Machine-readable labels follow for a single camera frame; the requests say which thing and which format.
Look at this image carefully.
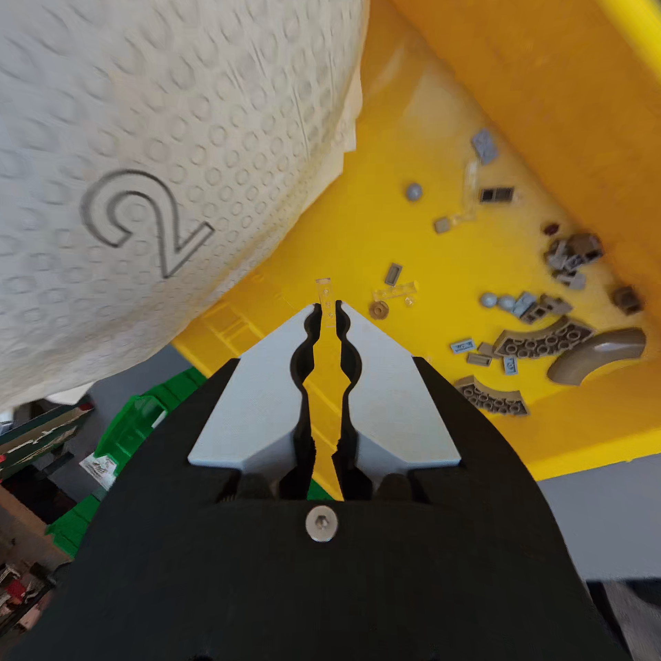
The short curved studded lego brick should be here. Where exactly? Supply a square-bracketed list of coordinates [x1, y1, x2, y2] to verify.
[453, 375, 529, 417]

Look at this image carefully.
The pile of mixed small parts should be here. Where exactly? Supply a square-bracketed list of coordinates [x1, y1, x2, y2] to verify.
[0, 560, 57, 636]

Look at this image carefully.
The dark grey lego plate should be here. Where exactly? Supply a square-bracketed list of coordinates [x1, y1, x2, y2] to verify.
[471, 128, 500, 165]

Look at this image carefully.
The dark green printed box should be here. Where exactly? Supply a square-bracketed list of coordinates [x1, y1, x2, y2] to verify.
[0, 403, 96, 481]

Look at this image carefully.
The pile of dark tan pieces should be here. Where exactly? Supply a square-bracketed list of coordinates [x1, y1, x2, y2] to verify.
[544, 233, 605, 291]

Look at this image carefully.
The brown cardboard piece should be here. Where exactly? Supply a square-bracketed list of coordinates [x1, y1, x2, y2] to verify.
[0, 485, 70, 569]

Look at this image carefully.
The long transparent lego plate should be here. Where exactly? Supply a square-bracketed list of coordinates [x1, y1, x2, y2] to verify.
[461, 160, 481, 220]

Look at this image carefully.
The green plastic bin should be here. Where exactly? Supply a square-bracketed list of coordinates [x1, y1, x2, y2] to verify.
[45, 367, 207, 558]

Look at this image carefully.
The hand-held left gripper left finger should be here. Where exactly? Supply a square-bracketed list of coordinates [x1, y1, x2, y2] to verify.
[187, 304, 323, 501]

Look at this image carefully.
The smooth curved dark tan brick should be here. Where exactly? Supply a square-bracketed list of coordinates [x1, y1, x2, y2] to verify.
[547, 327, 647, 387]

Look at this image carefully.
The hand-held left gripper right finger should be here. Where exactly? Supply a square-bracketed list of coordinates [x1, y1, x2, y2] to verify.
[330, 300, 462, 502]

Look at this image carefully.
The white circle-printed paper bag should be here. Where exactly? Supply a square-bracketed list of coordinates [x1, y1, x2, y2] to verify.
[0, 0, 370, 411]

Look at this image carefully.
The dark tan single lego brick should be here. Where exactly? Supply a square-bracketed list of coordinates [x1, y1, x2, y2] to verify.
[612, 285, 644, 316]

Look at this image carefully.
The yellow plastic bin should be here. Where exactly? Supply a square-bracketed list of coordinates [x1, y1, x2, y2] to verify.
[170, 0, 661, 502]

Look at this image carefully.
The white printed label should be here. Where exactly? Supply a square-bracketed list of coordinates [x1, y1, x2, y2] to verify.
[78, 452, 118, 491]

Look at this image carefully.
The long curved studded lego brick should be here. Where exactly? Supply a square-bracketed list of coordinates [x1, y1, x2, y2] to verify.
[493, 315, 595, 359]

